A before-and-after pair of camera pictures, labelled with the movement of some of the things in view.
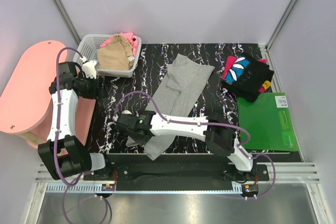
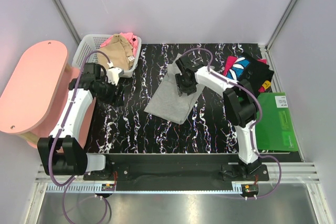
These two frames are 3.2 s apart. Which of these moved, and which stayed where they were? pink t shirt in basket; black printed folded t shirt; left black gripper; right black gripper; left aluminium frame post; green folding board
Moved: right black gripper; left black gripper
Stayed: pink t shirt in basket; left aluminium frame post; green folding board; black printed folded t shirt
